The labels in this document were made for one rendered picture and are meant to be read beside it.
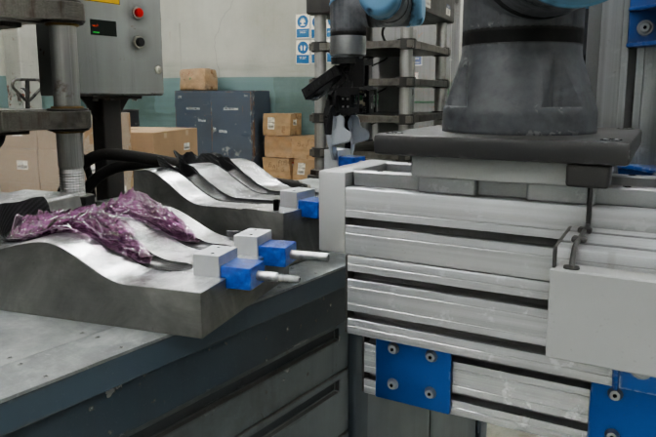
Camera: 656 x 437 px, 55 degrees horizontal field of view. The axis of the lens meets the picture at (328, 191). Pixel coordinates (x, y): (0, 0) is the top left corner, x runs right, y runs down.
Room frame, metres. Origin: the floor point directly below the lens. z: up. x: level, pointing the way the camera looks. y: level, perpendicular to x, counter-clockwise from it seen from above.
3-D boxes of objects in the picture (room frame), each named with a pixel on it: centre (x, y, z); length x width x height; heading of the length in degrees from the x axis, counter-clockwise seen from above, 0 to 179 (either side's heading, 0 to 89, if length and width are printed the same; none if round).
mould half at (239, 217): (1.22, 0.20, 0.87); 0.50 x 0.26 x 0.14; 54
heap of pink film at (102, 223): (0.88, 0.33, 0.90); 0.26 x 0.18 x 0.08; 71
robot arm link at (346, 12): (1.33, -0.05, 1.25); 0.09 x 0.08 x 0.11; 74
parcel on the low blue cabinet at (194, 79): (8.44, 1.72, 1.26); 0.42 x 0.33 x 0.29; 65
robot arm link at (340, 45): (1.33, -0.04, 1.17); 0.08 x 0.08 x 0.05
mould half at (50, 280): (0.88, 0.34, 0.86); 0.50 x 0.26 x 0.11; 71
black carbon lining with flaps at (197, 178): (1.20, 0.19, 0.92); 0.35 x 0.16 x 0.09; 54
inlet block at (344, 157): (1.32, -0.06, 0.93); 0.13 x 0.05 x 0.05; 54
